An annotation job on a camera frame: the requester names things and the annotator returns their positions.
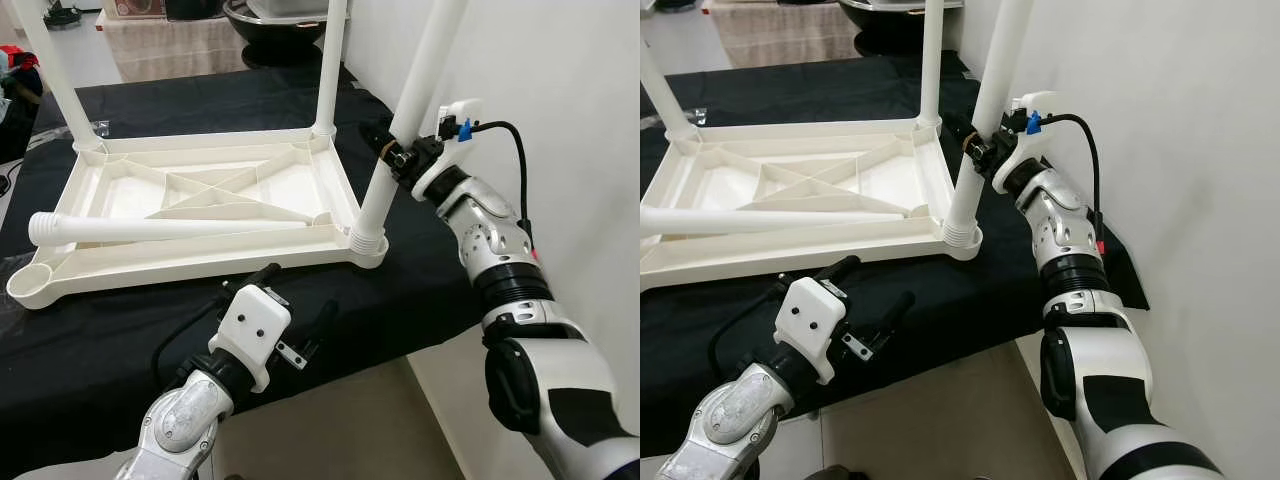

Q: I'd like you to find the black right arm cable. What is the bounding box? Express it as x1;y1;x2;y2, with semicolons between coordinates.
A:
470;120;531;251
1040;113;1106;251

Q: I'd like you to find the black tablecloth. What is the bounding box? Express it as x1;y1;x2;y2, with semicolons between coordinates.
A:
640;50;1151;459
0;65;501;476

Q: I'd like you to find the beige woven mat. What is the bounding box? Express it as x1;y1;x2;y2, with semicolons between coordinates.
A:
700;0;861;69
95;10;246;83

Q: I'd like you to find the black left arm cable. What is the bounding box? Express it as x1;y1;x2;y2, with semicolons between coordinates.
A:
708;285;796;376
150;295;241;386

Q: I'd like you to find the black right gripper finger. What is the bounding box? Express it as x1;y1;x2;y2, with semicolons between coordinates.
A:
358;117;399;161
943;110;983;156

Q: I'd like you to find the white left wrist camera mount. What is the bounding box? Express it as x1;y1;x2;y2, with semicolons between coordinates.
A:
773;277;851;386
208;285;293;393

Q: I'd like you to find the white plastic table top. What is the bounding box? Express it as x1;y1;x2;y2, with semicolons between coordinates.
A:
640;115;983;293
5;125;389;309

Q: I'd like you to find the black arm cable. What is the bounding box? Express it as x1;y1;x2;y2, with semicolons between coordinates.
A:
150;295;241;386
1040;113;1106;251
708;285;796;376
470;120;531;251

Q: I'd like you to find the large black round bowl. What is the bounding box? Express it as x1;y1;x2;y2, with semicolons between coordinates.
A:
222;0;331;66
838;0;966;56

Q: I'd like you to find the red cloth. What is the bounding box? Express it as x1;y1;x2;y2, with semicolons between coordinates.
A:
0;45;41;86

